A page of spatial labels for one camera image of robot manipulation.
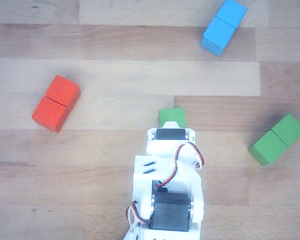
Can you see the small green cube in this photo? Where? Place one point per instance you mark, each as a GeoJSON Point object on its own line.
{"type": "Point", "coordinates": [171, 115]}

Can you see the long green block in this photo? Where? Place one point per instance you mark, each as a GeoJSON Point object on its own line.
{"type": "Point", "coordinates": [272, 147]}

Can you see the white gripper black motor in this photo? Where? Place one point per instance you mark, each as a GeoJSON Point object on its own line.
{"type": "Point", "coordinates": [169, 147]}

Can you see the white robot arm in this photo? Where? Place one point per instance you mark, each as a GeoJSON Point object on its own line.
{"type": "Point", "coordinates": [142, 190]}

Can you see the long blue block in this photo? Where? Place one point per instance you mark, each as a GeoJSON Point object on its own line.
{"type": "Point", "coordinates": [220, 32]}

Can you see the long red block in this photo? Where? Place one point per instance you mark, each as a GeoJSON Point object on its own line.
{"type": "Point", "coordinates": [52, 112]}

